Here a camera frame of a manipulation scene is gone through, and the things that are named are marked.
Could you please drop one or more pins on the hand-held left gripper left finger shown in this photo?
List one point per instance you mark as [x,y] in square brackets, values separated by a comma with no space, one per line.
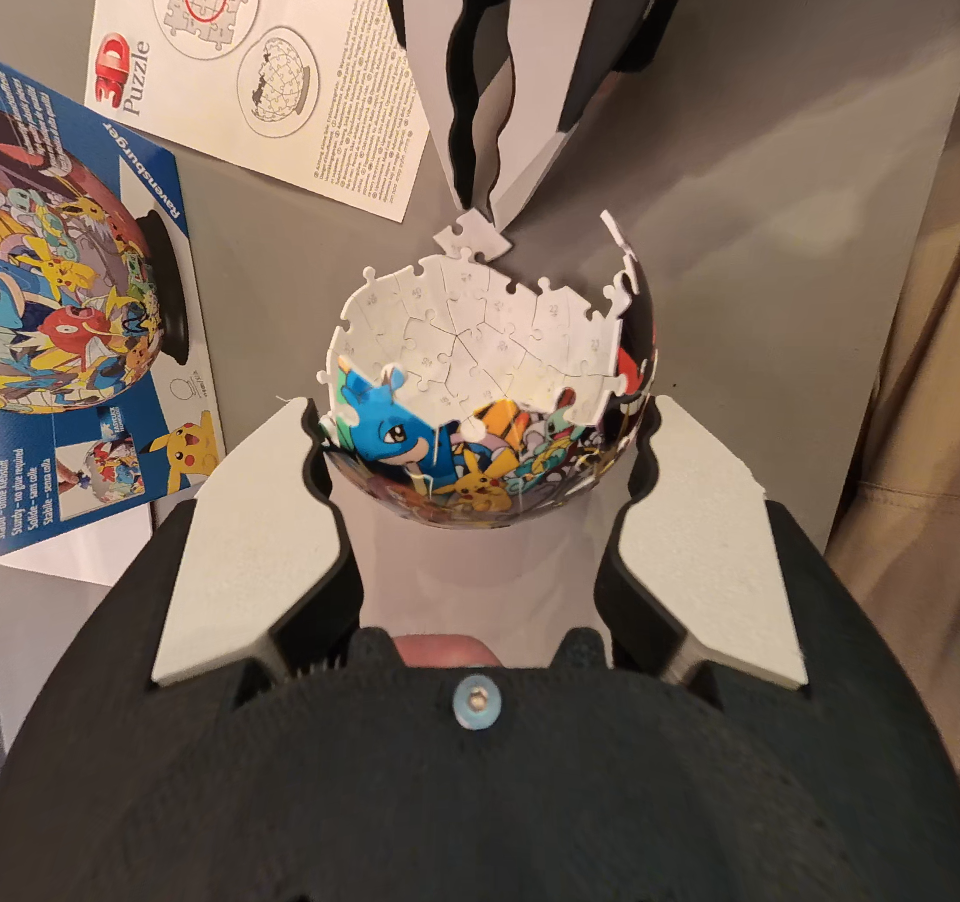
[247,542]

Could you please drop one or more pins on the blue puzzle box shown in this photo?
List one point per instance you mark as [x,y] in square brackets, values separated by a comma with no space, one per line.
[75,317]

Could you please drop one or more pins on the white puzzle piece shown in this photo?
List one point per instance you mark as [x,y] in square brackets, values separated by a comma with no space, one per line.
[476,239]

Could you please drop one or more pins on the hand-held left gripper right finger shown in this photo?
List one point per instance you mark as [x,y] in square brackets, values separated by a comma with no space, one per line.
[712,542]

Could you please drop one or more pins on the white instruction leaflet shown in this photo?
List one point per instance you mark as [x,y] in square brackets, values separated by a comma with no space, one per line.
[337,92]

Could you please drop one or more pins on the person's leg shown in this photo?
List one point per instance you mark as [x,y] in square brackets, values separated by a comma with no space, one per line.
[900,467]

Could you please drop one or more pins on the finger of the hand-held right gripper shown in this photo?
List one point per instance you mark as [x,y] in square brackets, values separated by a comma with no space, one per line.
[427,17]
[547,55]

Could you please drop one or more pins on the partly built puzzle ball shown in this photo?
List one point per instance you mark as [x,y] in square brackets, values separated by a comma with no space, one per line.
[480,340]

